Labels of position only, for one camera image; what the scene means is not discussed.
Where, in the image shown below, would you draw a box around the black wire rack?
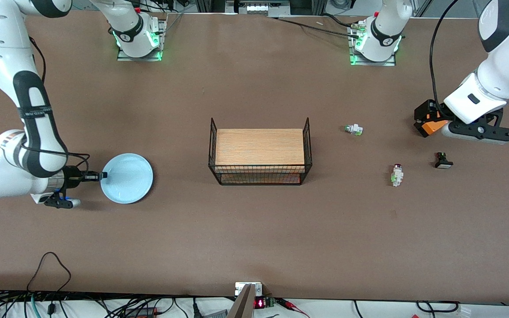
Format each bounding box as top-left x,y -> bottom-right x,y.
208,117 -> 313,186

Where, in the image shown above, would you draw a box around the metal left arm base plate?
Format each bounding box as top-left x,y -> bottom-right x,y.
348,24 -> 397,67

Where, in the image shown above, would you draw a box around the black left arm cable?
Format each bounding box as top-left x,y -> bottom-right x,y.
429,0 -> 458,117

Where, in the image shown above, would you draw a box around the red test leads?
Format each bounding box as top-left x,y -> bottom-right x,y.
277,298 -> 310,318

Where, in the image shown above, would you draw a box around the black device with white labels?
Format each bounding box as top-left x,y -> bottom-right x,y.
226,0 -> 291,17

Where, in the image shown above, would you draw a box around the large wooden shelf board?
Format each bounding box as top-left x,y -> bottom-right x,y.
216,129 -> 305,173

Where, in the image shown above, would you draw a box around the black cable across table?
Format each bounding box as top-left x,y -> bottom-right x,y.
277,17 -> 361,37

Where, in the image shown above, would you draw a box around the white mounting block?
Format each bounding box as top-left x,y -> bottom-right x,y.
235,282 -> 263,296

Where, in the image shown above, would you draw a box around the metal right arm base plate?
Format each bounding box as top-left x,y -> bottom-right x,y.
117,18 -> 163,62

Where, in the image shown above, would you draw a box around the black coiled cable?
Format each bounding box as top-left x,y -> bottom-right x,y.
416,300 -> 460,313

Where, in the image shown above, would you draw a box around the black power adapter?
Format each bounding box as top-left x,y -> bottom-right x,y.
124,307 -> 158,318

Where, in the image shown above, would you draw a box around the grey metal bar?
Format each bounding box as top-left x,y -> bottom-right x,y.
227,284 -> 256,318

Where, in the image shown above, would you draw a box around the black looped thin cable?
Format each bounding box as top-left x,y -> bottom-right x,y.
27,252 -> 72,293

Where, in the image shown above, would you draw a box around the light blue round plate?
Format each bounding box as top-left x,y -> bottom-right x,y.
100,153 -> 154,204

